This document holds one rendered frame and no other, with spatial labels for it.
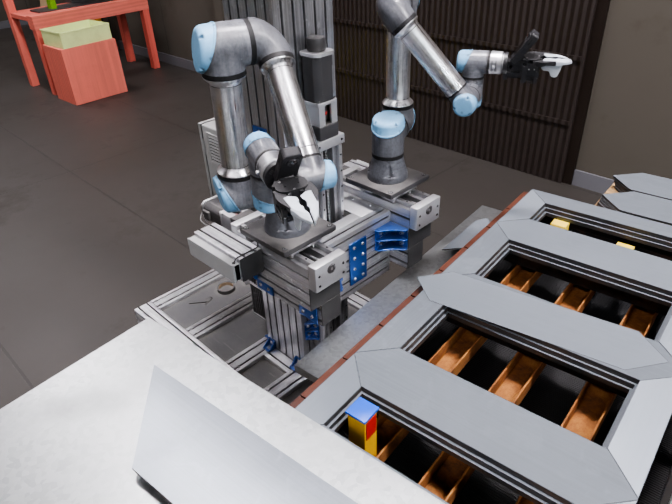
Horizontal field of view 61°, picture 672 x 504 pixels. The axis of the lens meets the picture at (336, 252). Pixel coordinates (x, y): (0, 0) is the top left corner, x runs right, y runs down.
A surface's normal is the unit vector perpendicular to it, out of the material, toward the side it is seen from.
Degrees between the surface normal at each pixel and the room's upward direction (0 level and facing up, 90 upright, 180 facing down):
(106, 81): 90
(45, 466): 0
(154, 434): 0
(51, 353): 0
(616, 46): 90
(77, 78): 90
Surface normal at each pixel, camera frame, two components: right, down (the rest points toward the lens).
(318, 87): 0.00, 0.55
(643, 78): -0.70, 0.41
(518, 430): -0.04, -0.84
